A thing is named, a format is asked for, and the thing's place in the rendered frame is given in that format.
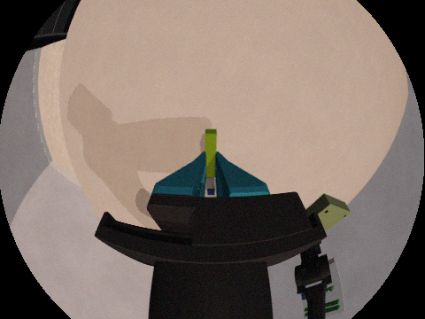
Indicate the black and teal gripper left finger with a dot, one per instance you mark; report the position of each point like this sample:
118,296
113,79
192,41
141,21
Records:
186,180

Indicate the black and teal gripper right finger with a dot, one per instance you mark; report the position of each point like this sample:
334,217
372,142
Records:
235,182

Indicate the small blue cube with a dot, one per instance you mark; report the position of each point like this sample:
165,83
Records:
211,191

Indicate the lime green rod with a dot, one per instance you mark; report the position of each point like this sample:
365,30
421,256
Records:
210,149

